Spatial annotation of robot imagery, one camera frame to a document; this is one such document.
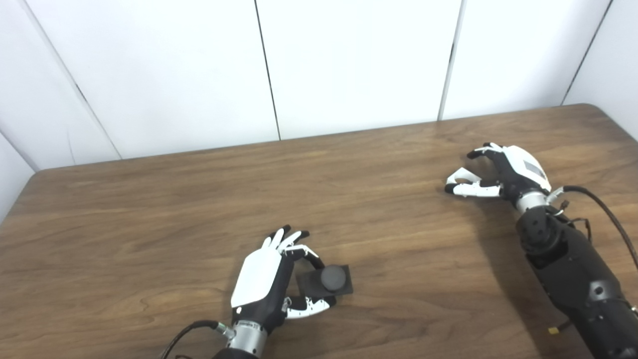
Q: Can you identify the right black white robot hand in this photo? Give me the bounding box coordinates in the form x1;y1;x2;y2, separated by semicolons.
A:
445;143;552;201

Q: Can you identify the thick black wrist cable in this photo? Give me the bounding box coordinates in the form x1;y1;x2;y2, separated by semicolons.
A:
160;320;235;359
548;185;638;270

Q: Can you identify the thick black right wrist cable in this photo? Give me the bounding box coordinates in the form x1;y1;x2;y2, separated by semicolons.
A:
548;185;638;270

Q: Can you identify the black peg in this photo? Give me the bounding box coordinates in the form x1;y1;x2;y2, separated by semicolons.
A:
297;264;353;298

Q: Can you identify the thin black right wrist wire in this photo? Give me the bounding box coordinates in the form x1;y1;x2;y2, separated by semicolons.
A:
553;198;593;242

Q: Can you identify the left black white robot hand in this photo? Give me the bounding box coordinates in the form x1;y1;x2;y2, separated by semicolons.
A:
230;224;337;335

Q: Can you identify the thick black left wrist cable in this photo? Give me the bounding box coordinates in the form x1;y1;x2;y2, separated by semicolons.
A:
160;320;235;359

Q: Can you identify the white square piece with hole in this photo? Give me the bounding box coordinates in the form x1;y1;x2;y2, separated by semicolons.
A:
446;168;482;186

